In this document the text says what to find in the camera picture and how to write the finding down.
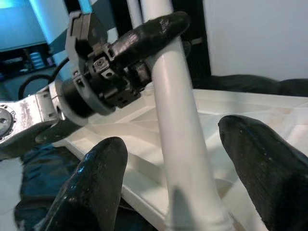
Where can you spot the black door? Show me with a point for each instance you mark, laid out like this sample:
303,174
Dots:
195,24

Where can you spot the white plastic ribbed table top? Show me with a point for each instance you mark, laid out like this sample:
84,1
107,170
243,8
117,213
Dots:
240,106

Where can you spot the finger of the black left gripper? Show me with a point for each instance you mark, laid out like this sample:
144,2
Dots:
186,48
149,36

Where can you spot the black plastic cover sheet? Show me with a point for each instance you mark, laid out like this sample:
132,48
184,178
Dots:
43,180

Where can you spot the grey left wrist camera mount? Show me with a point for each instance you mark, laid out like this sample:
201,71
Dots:
81,31

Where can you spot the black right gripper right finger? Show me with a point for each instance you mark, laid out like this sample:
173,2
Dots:
272,173

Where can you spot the silver metal door latch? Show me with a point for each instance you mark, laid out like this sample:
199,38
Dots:
196,41

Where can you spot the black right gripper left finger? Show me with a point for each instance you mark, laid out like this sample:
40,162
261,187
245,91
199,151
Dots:
96,187

